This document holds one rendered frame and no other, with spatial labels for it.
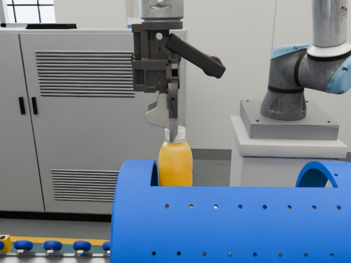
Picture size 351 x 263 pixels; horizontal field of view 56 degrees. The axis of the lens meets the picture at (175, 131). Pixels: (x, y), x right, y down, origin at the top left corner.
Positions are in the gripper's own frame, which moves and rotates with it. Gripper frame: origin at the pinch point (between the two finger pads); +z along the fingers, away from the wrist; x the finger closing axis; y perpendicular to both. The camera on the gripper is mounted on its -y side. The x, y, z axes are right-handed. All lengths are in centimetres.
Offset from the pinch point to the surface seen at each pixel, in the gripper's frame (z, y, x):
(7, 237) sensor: 36, 47, -15
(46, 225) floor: 130, 104, -155
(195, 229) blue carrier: 13.5, -3.4, 12.2
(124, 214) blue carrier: 11.5, 8.7, 10.7
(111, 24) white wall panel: -16, 62, -254
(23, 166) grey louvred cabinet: 82, 116, -159
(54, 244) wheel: 32.6, 30.8, -8.4
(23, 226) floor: 130, 121, -153
